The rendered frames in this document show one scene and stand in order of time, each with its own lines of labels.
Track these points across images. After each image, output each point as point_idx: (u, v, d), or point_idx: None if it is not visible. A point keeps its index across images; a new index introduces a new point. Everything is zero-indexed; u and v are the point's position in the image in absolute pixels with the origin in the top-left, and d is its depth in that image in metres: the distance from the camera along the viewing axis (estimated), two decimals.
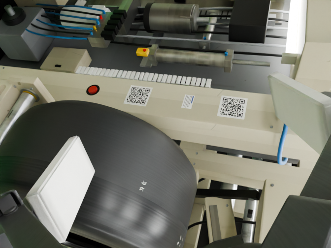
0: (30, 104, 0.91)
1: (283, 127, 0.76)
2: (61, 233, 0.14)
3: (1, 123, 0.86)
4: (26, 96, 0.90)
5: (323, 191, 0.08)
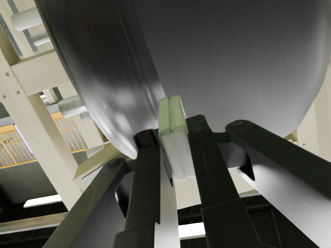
0: None
1: None
2: (185, 171, 0.16)
3: None
4: None
5: (217, 198, 0.09)
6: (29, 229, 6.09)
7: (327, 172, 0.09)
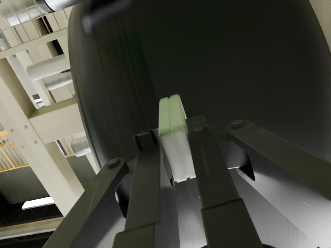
0: None
1: None
2: (185, 171, 0.16)
3: None
4: None
5: (217, 198, 0.09)
6: (30, 234, 6.15)
7: (327, 172, 0.09)
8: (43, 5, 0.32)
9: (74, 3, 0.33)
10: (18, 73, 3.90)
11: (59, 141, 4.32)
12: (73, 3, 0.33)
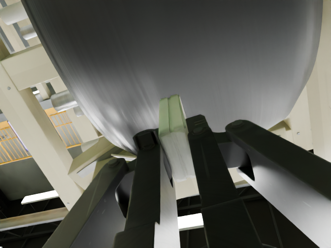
0: None
1: None
2: (185, 171, 0.16)
3: None
4: None
5: (217, 198, 0.09)
6: (27, 225, 6.10)
7: (327, 172, 0.09)
8: None
9: None
10: None
11: (54, 128, 4.26)
12: None
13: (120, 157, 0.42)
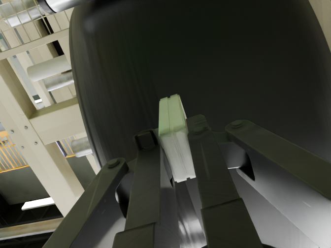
0: None
1: None
2: (185, 171, 0.16)
3: None
4: None
5: (217, 198, 0.09)
6: (30, 234, 6.14)
7: (327, 172, 0.09)
8: None
9: None
10: (18, 74, 3.91)
11: (59, 142, 4.32)
12: None
13: None
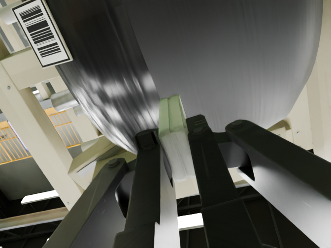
0: None
1: None
2: (185, 171, 0.16)
3: None
4: None
5: (217, 198, 0.09)
6: (27, 225, 6.10)
7: (327, 172, 0.09)
8: None
9: None
10: None
11: (53, 128, 4.26)
12: None
13: (22, 10, 0.27)
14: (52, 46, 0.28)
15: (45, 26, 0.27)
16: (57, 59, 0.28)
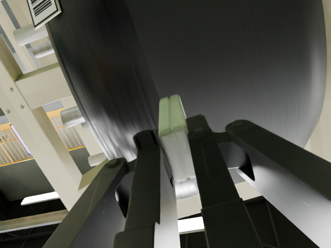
0: None
1: None
2: (185, 171, 0.16)
3: None
4: None
5: (217, 198, 0.09)
6: (28, 228, 6.13)
7: (327, 172, 0.09)
8: None
9: None
10: None
11: None
12: None
13: None
14: (45, 1, 0.29)
15: None
16: (47, 14, 0.29)
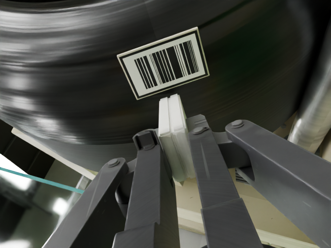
0: None
1: None
2: (185, 171, 0.16)
3: (300, 126, 0.39)
4: (287, 139, 0.49)
5: (217, 198, 0.09)
6: None
7: (327, 172, 0.09)
8: None
9: None
10: None
11: None
12: None
13: (193, 47, 0.21)
14: (151, 78, 0.22)
15: (175, 74, 0.23)
16: (135, 81, 0.22)
